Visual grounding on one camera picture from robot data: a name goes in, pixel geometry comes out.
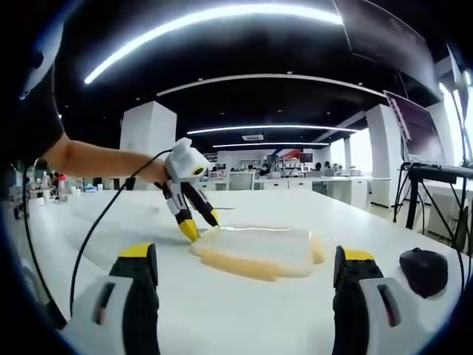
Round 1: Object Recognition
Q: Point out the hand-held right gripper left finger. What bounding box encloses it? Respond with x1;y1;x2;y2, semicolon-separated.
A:
61;243;162;355

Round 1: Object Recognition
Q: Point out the large hanging dark monitor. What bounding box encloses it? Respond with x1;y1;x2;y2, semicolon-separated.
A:
332;0;446;107

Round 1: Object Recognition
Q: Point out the monitor on stand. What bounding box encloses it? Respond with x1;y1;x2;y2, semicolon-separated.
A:
382;89;449;164

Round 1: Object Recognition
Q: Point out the long ceiling light strip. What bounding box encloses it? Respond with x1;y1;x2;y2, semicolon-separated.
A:
83;2;345;86

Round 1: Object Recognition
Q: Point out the row of white office desks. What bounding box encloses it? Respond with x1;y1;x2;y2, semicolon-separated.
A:
206;173;392;210

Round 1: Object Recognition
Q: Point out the black tripod stand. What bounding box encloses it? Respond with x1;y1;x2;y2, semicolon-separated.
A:
392;161;473;256

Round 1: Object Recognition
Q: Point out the thin black cable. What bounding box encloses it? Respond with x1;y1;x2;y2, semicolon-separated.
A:
21;173;68;330

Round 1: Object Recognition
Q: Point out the black computer mouse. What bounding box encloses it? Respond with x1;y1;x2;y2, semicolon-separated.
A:
398;246;449;300

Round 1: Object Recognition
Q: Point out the clear plastic storage box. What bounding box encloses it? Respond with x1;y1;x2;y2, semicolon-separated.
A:
187;224;327;284

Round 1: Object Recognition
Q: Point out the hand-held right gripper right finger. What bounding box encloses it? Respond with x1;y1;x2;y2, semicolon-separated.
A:
331;244;433;355

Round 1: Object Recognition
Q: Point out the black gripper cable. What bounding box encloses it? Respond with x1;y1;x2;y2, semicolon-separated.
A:
69;146;175;317

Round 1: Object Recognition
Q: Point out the bottle with red cap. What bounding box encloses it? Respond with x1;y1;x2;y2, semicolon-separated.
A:
57;174;71;203

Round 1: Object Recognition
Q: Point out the grey mesh office chair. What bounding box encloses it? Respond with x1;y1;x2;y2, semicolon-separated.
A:
228;171;256;192

